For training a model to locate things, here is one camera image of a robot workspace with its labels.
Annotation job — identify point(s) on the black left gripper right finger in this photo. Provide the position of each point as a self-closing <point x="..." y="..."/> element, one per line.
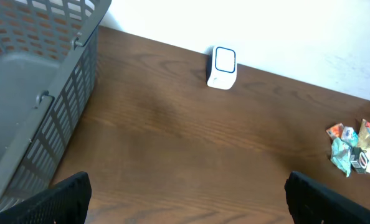
<point x="311" y="202"/>

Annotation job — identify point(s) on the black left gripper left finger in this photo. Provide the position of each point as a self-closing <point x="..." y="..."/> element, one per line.
<point x="66" y="202"/>

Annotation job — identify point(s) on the green Kleenex tissue pack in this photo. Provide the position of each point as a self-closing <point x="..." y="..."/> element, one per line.
<point x="340" y="156"/>

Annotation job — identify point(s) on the dark green scrub pad pack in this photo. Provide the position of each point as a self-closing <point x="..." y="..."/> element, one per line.
<point x="358" y="160"/>

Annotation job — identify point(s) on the small orange tissue pack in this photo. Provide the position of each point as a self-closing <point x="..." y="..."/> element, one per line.
<point x="335" y="131"/>

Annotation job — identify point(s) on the small teal tissue pack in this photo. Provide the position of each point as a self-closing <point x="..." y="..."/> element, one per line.
<point x="349" y="136"/>

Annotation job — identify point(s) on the dark grey plastic mesh basket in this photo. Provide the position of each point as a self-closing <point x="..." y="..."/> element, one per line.
<point x="48" y="62"/>

